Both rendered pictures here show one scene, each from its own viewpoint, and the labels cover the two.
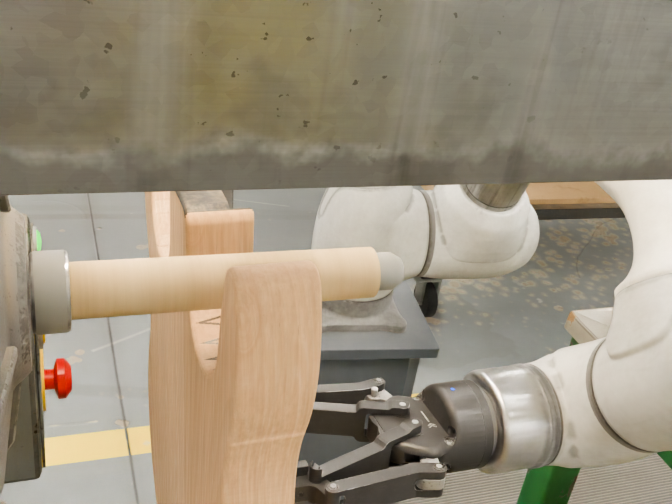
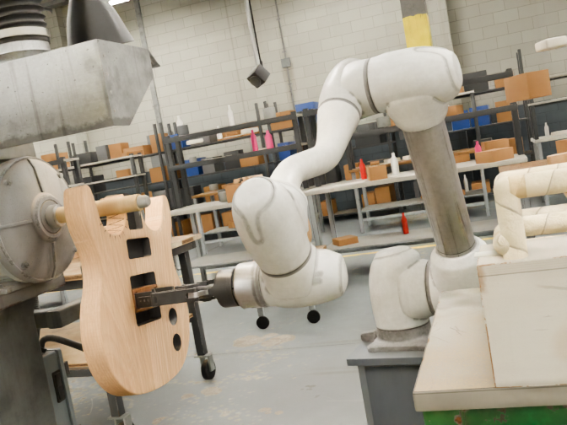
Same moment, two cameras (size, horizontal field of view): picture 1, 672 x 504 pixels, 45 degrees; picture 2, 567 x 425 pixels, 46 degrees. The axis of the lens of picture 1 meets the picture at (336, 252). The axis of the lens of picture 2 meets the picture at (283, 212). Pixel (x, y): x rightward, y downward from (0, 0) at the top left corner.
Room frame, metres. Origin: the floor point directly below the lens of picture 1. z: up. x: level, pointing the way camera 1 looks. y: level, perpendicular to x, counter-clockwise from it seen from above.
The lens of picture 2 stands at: (-0.34, -1.06, 1.29)
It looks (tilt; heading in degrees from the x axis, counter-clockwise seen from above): 5 degrees down; 41
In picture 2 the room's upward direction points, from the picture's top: 10 degrees counter-clockwise
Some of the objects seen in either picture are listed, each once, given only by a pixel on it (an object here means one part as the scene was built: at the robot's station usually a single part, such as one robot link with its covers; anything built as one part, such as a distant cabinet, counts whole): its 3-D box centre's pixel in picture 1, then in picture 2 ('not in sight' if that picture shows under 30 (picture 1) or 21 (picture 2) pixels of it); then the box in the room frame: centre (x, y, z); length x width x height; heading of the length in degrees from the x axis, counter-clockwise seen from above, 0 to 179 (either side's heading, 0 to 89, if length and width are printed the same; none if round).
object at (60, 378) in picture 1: (50, 379); not in sight; (0.62, 0.26, 0.98); 0.04 x 0.04 x 0.04; 23
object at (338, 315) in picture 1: (339, 291); (397, 331); (1.25, -0.02, 0.73); 0.22 x 0.18 x 0.06; 105
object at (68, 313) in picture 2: not in sight; (78, 308); (0.49, 0.34, 1.02); 0.19 x 0.04 x 0.04; 23
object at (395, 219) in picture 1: (366, 224); (400, 284); (1.26, -0.05, 0.87); 0.18 x 0.16 x 0.22; 105
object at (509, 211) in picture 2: not in sight; (510, 223); (0.52, -0.70, 1.15); 0.03 x 0.03 x 0.09
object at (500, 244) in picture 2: not in sight; (504, 238); (0.56, -0.67, 1.12); 0.11 x 0.03 x 0.03; 23
